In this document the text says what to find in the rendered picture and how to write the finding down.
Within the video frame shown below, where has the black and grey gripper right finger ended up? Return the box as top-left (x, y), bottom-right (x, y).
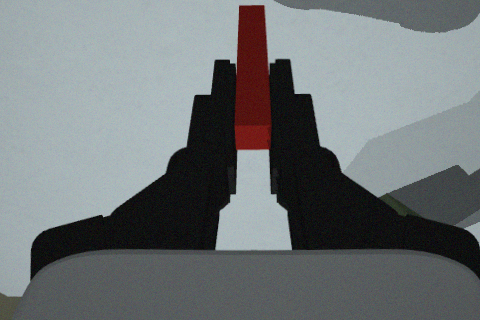
top-left (269, 59), bottom-right (480, 279)

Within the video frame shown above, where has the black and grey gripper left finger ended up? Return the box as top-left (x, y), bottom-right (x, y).
top-left (30, 59), bottom-right (237, 281)

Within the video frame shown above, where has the dark red peg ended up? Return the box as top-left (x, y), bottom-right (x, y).
top-left (235, 5), bottom-right (271, 150)

